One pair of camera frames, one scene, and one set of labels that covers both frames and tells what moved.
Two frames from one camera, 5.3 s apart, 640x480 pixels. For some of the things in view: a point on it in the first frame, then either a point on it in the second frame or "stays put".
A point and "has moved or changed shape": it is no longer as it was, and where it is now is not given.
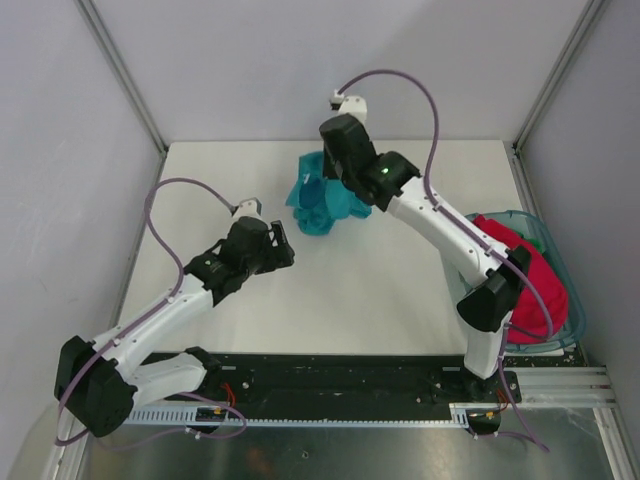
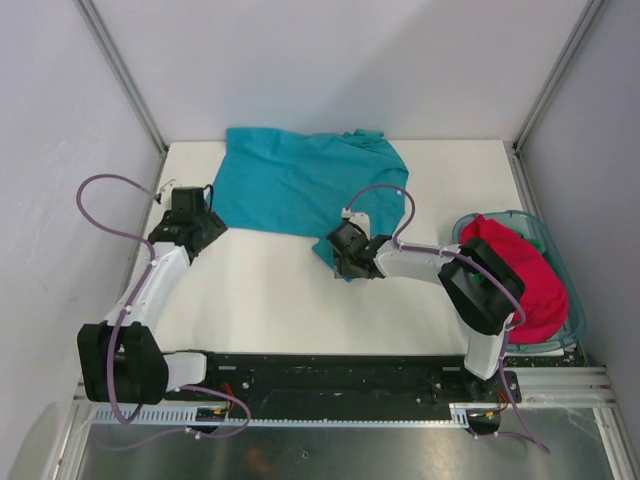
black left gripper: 279,255 -> 208,218
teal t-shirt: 318,202 has moved or changed shape
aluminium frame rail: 564,387 stays put
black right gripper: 328,169 -> 341,266
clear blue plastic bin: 530,225 stays put
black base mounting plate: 343,380 stays put
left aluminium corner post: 94,21 stays put
